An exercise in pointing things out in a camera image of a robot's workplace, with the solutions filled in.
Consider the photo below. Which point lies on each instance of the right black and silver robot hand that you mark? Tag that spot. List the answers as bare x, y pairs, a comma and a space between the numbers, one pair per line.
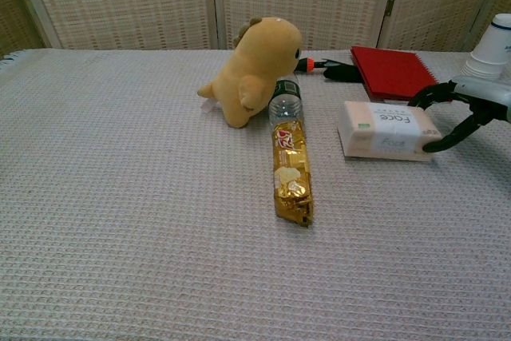
489, 93

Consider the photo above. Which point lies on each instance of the white tissue pack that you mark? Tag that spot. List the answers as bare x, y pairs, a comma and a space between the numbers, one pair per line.
383, 129

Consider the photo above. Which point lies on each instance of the stack of white paper cups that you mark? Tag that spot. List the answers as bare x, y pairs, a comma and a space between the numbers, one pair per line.
489, 53

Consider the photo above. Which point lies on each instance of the red spiral notebook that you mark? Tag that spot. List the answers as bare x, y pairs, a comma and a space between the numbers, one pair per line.
391, 71

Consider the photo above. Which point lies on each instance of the brass screen hinge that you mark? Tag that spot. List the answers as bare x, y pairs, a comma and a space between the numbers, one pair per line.
390, 6

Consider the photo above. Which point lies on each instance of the black trowel with orange collar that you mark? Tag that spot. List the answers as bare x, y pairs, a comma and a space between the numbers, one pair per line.
343, 72

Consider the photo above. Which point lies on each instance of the clear plastic water bottle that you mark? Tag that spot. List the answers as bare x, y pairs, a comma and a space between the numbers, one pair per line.
285, 105

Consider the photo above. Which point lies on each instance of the gold foil snack package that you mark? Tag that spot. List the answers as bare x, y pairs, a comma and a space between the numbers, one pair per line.
291, 173

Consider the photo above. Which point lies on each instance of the yellow plush dinosaur toy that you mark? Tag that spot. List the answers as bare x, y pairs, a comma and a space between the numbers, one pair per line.
247, 65

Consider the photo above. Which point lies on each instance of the white woven tablecloth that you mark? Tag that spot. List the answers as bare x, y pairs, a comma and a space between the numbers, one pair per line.
139, 217

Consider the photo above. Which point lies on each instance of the woven folding screen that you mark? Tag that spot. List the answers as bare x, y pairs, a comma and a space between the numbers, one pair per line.
120, 1

